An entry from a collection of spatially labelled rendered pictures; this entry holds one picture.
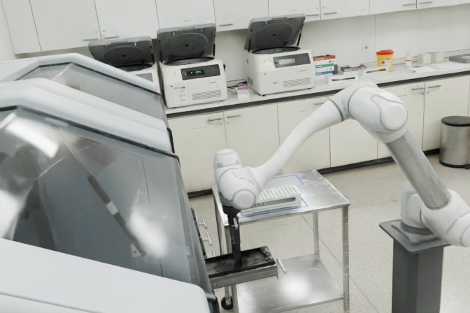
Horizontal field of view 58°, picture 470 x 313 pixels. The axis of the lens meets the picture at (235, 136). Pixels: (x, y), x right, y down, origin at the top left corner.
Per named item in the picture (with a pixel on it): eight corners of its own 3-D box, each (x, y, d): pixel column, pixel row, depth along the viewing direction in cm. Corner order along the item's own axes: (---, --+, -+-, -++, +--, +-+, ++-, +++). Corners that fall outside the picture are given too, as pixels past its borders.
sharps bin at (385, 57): (381, 73, 442) (381, 52, 436) (373, 70, 459) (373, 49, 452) (396, 70, 445) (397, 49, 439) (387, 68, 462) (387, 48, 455)
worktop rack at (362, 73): (363, 76, 435) (363, 70, 433) (357, 75, 444) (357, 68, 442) (388, 72, 441) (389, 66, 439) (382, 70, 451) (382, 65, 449)
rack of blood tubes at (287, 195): (240, 215, 199) (239, 203, 197) (237, 205, 209) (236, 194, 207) (301, 205, 204) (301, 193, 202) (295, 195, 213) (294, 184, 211)
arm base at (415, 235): (419, 214, 208) (419, 204, 207) (450, 237, 188) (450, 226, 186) (385, 221, 205) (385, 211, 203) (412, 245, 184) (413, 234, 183)
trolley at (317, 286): (234, 367, 217) (217, 226, 192) (221, 307, 261) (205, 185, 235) (357, 340, 227) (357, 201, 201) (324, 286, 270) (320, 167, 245)
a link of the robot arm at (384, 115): (458, 210, 183) (499, 236, 163) (429, 235, 183) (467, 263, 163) (371, 75, 155) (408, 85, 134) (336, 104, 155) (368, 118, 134)
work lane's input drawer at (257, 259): (96, 321, 153) (91, 300, 150) (99, 296, 166) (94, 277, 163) (289, 278, 166) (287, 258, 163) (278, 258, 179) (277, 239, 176)
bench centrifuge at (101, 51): (98, 119, 366) (82, 44, 347) (105, 104, 425) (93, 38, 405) (163, 111, 375) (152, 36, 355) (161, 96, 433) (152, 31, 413)
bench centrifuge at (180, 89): (168, 110, 376) (156, 30, 355) (163, 96, 434) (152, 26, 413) (229, 101, 386) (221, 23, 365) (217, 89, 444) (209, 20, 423)
